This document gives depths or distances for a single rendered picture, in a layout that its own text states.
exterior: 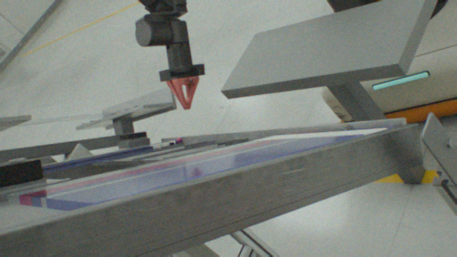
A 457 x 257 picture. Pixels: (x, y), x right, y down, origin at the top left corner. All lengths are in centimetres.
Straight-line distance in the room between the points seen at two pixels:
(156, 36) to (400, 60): 53
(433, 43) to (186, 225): 132
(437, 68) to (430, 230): 47
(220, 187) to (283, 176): 9
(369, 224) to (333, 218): 15
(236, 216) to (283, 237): 140
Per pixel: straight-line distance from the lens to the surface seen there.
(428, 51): 173
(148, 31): 121
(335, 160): 69
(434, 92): 176
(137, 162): 106
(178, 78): 125
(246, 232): 153
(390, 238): 172
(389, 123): 87
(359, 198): 187
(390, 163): 79
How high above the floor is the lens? 128
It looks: 29 degrees down
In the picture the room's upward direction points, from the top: 45 degrees counter-clockwise
